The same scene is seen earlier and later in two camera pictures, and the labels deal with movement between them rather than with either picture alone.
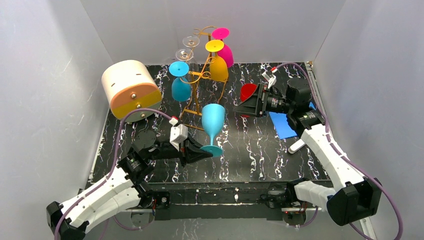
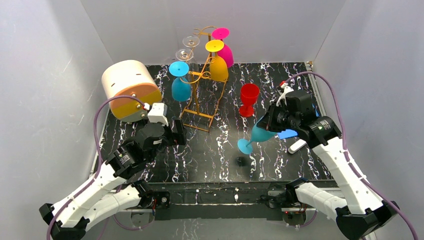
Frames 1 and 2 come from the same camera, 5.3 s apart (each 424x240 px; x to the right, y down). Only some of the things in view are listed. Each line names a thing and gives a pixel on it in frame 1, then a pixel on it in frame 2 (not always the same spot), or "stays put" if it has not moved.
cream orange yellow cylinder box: (128, 85) stays put
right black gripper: (260, 103) → (269, 119)
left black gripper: (187, 150) → (178, 130)
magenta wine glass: (221, 33) stays put
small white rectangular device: (296, 146) stays put
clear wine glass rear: (191, 41) stays put
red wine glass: (246, 89) stays put
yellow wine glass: (219, 68) stays put
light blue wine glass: (213, 119) → (258, 134)
